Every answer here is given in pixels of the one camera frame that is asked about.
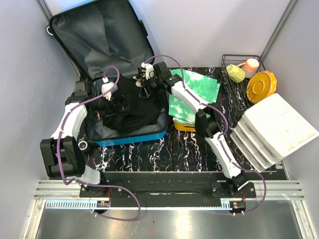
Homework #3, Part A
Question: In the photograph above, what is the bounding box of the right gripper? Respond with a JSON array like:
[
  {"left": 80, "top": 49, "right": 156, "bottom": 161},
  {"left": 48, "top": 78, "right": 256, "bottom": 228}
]
[{"left": 139, "top": 75, "right": 161, "bottom": 99}]

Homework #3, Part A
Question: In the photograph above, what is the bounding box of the green white tie-dye cloth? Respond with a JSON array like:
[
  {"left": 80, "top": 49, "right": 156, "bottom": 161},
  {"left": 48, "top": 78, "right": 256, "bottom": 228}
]
[{"left": 168, "top": 70, "right": 220, "bottom": 124}]

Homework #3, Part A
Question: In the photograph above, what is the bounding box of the blue fish-print suitcase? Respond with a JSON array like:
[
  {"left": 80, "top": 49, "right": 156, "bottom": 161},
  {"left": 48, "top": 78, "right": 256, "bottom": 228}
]
[{"left": 46, "top": 0, "right": 168, "bottom": 152}]

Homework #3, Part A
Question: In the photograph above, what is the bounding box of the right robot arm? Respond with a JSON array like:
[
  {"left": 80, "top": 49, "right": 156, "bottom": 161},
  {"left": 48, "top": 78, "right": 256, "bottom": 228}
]
[{"left": 137, "top": 62, "right": 249, "bottom": 198}]

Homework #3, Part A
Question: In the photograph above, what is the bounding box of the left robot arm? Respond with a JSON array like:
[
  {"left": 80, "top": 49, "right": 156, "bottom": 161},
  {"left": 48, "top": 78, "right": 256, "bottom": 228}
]
[{"left": 40, "top": 78, "right": 117, "bottom": 197}]

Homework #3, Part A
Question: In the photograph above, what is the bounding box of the black floral print garment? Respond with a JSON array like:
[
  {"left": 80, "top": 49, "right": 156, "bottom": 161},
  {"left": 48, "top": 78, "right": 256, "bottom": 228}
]
[{"left": 103, "top": 76, "right": 164, "bottom": 133}]

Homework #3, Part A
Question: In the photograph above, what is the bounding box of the orange plastic basket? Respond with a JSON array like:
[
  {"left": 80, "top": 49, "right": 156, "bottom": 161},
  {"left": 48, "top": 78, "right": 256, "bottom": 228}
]
[{"left": 173, "top": 121, "right": 196, "bottom": 132}]

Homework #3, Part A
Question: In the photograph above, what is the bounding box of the green cup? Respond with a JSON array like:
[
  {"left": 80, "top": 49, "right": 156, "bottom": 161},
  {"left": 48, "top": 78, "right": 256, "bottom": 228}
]
[{"left": 226, "top": 64, "right": 246, "bottom": 83}]

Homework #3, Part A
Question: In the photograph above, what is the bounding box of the pink cup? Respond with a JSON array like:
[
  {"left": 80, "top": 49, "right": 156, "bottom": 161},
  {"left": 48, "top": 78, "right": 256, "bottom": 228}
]
[{"left": 237, "top": 58, "right": 260, "bottom": 78}]

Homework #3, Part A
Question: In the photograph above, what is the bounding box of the yellow plate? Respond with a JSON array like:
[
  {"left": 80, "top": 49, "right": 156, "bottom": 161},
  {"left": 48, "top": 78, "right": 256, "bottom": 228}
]
[{"left": 246, "top": 70, "right": 277, "bottom": 104}]

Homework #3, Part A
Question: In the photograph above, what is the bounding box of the white drawer organizer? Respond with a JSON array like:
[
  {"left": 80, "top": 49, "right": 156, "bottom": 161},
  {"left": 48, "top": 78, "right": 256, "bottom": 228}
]
[{"left": 230, "top": 93, "right": 319, "bottom": 173}]

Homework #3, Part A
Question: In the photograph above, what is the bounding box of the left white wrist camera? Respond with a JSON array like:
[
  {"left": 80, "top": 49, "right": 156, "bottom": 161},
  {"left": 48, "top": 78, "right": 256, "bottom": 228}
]
[{"left": 101, "top": 77, "right": 118, "bottom": 101}]

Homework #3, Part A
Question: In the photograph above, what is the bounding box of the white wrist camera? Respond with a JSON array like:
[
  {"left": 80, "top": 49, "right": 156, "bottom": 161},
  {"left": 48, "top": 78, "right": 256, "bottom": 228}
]
[
  {"left": 141, "top": 62, "right": 155, "bottom": 80},
  {"left": 101, "top": 77, "right": 118, "bottom": 101}
]

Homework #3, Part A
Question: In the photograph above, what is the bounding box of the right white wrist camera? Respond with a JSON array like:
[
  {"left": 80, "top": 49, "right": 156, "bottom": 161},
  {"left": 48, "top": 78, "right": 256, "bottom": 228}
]
[{"left": 141, "top": 62, "right": 155, "bottom": 80}]

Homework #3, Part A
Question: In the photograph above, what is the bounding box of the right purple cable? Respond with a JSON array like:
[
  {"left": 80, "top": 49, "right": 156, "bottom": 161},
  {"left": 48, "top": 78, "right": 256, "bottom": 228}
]
[{"left": 143, "top": 54, "right": 267, "bottom": 216}]

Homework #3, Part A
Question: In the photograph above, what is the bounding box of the purple cable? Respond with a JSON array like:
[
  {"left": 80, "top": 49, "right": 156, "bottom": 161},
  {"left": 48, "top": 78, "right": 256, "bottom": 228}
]
[
  {"left": 143, "top": 54, "right": 267, "bottom": 216},
  {"left": 56, "top": 66, "right": 142, "bottom": 222}
]

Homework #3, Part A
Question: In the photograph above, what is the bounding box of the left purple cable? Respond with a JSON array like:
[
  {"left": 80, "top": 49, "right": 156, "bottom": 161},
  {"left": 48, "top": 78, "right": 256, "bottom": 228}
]
[{"left": 56, "top": 66, "right": 142, "bottom": 222}]

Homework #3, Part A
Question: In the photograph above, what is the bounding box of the black wire dish rack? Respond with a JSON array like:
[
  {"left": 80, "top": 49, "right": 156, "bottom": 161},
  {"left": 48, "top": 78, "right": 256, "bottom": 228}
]
[{"left": 219, "top": 54, "right": 266, "bottom": 113}]

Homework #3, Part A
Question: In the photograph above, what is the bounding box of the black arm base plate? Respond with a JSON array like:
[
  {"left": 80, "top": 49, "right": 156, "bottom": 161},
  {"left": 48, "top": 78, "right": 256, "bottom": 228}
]
[{"left": 79, "top": 172, "right": 256, "bottom": 209}]

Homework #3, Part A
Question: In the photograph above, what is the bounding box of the aluminium rail frame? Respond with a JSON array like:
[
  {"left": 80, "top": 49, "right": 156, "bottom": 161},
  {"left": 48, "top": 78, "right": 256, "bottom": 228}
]
[{"left": 24, "top": 180, "right": 318, "bottom": 239}]

